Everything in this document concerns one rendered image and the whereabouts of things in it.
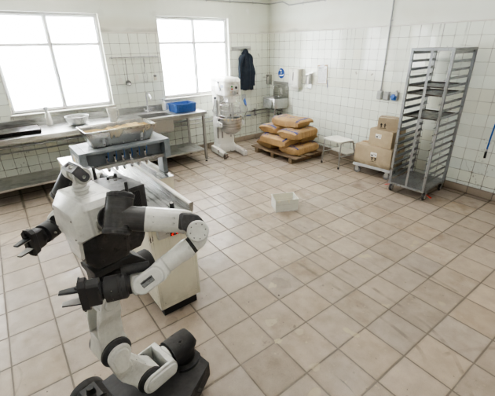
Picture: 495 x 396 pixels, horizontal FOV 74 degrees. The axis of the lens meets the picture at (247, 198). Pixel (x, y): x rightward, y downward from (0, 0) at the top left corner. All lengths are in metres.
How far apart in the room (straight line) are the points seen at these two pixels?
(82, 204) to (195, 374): 1.26
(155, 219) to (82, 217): 0.26
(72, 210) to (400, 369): 2.11
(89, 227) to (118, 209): 0.15
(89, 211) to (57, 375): 1.56
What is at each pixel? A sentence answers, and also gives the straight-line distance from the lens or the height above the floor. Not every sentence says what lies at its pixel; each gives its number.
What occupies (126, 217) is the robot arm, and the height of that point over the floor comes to 1.35.
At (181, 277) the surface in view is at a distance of 2.59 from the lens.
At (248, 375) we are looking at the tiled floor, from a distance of 2.34.
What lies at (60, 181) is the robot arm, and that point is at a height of 1.38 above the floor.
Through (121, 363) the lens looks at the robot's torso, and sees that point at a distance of 1.78.
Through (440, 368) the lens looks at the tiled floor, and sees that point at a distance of 2.64.
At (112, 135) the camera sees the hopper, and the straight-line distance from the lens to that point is 2.79.
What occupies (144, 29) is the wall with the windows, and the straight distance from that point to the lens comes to 6.15.
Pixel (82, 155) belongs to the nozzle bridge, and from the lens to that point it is 2.72.
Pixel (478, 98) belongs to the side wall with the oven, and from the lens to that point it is 5.14.
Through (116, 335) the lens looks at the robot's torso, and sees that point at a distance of 1.73.
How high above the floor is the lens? 1.88
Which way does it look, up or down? 25 degrees down
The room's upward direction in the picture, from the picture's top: 1 degrees counter-clockwise
